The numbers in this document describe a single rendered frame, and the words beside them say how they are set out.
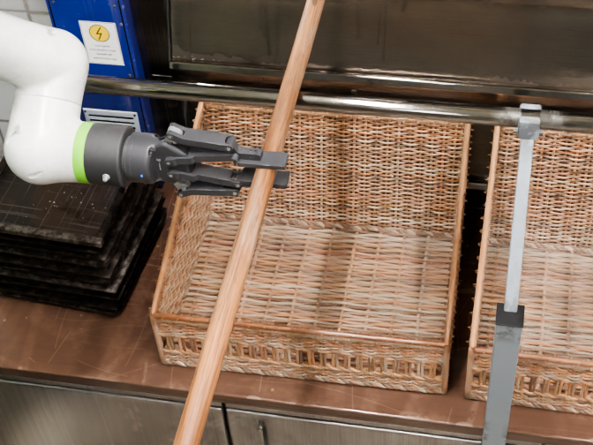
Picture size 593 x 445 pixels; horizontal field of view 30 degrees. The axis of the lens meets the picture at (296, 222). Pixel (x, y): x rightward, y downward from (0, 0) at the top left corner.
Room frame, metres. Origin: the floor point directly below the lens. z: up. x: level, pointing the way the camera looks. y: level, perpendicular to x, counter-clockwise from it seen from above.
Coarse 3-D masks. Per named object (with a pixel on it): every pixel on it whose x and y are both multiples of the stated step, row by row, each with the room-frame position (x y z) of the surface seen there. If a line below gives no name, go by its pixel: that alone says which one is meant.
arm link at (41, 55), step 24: (0, 24) 1.27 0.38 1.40; (24, 24) 1.31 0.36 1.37; (0, 48) 1.25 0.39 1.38; (24, 48) 1.28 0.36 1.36; (48, 48) 1.31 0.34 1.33; (72, 48) 1.34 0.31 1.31; (0, 72) 1.25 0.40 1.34; (24, 72) 1.27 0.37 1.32; (48, 72) 1.29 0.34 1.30; (72, 72) 1.31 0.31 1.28; (48, 96) 1.27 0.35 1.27; (72, 96) 1.29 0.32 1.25
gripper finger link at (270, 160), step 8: (264, 152) 1.17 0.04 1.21; (272, 152) 1.17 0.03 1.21; (280, 152) 1.17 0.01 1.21; (240, 160) 1.16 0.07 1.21; (248, 160) 1.16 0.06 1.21; (264, 160) 1.16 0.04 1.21; (272, 160) 1.16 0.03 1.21; (280, 160) 1.15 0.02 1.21; (264, 168) 1.15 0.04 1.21; (272, 168) 1.14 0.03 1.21; (280, 168) 1.14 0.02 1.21
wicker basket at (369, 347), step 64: (192, 128) 1.67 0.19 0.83; (256, 128) 1.69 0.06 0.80; (320, 128) 1.66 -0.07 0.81; (384, 128) 1.63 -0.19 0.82; (448, 128) 1.60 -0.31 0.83; (320, 192) 1.62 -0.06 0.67; (448, 192) 1.56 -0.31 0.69; (192, 256) 1.52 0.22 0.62; (256, 256) 1.53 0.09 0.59; (320, 256) 1.51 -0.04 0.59; (384, 256) 1.50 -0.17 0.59; (448, 256) 1.48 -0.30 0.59; (192, 320) 1.26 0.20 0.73; (256, 320) 1.36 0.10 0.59; (320, 320) 1.35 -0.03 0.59; (384, 320) 1.33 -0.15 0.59; (448, 320) 1.20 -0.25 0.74; (384, 384) 1.18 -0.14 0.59
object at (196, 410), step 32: (320, 0) 1.54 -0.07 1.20; (288, 64) 1.38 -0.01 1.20; (288, 96) 1.30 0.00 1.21; (288, 128) 1.24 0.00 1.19; (256, 192) 1.10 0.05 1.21; (256, 224) 1.04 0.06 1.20; (224, 288) 0.93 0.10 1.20; (224, 320) 0.88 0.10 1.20; (224, 352) 0.84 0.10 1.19; (192, 384) 0.79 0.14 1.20; (192, 416) 0.74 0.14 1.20
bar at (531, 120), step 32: (160, 96) 1.39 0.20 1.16; (192, 96) 1.37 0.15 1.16; (224, 96) 1.36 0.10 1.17; (256, 96) 1.35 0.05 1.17; (320, 96) 1.33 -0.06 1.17; (352, 96) 1.32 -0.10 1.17; (544, 128) 1.23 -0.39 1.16; (576, 128) 1.22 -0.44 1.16; (512, 224) 1.15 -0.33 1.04; (512, 256) 1.11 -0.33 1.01; (512, 288) 1.07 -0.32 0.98; (512, 320) 1.03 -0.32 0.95; (512, 352) 1.02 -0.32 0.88; (512, 384) 1.02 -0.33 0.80
